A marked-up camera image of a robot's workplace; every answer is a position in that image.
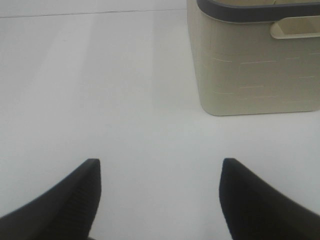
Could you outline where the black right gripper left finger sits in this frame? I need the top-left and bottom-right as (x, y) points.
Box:
(0, 158), (101, 240)

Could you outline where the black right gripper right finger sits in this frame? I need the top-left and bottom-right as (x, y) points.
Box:
(219, 158), (320, 240)

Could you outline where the beige basket with grey rim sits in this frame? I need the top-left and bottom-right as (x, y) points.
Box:
(186, 0), (320, 116)

